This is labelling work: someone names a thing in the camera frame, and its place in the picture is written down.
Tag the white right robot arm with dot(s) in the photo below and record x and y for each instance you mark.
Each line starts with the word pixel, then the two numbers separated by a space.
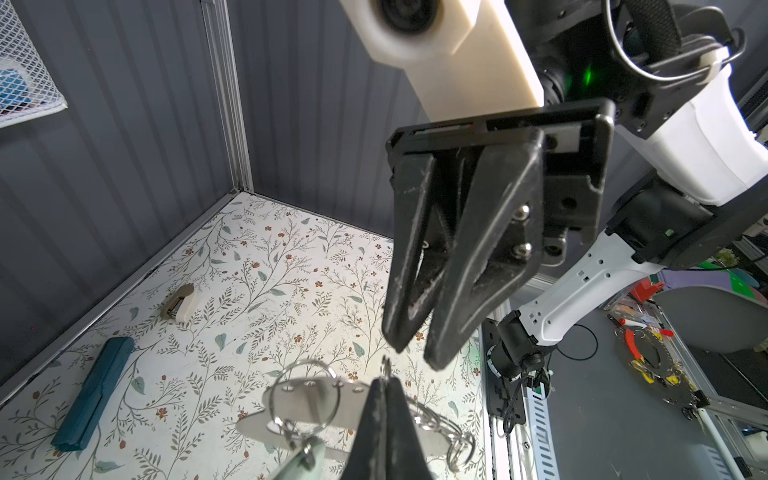
pixel 639 146

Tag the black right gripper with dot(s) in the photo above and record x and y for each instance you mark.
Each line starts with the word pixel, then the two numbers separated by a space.
pixel 530 188

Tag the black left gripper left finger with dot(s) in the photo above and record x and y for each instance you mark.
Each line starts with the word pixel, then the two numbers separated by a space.
pixel 367 458

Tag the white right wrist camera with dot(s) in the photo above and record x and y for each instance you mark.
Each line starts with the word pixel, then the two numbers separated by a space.
pixel 462 58

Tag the silver metal carabiner key holder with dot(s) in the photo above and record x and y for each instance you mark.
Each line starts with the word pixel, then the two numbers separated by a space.
pixel 330 407

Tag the teal stapler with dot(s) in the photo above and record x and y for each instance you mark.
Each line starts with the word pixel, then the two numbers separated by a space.
pixel 85 413

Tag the white wire mesh basket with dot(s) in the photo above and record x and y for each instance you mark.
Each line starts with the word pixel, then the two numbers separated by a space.
pixel 28 91

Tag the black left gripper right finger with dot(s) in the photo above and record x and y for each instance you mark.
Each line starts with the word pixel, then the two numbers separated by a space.
pixel 404 459

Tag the key with mint green cover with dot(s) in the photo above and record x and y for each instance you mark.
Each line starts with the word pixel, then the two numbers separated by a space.
pixel 306 462

